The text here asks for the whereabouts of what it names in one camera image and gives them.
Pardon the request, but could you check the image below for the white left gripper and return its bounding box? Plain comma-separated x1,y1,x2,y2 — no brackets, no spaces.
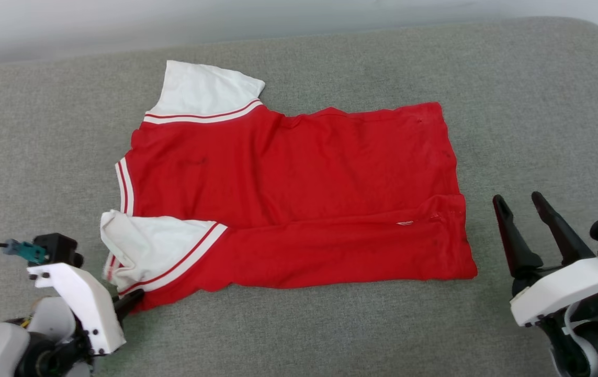
27,262,145,357

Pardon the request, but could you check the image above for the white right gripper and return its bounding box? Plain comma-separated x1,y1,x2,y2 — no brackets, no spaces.
492,191,598,328

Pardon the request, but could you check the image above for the red and white shirt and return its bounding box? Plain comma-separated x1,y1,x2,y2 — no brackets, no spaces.
100,60,479,314

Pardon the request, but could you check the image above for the grey fabric sofa seat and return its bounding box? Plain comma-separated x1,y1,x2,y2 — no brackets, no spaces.
0,17,598,377

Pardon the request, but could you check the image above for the teal left camera connector plug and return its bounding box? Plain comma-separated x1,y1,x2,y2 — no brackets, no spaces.
3,239,48,264

